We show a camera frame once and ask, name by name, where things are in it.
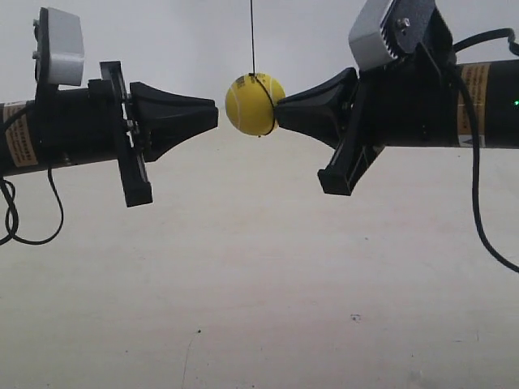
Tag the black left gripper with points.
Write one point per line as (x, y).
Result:
(88, 125)

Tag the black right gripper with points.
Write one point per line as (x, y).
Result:
(408, 103)

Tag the yellow tennis ball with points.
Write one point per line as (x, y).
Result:
(250, 102)

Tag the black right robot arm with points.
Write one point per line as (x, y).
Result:
(491, 89)

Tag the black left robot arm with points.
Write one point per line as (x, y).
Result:
(18, 138)

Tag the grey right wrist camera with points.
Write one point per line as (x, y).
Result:
(386, 30)

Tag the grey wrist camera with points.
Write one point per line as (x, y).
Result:
(386, 30)
(59, 54)

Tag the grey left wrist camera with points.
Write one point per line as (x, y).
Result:
(59, 54)

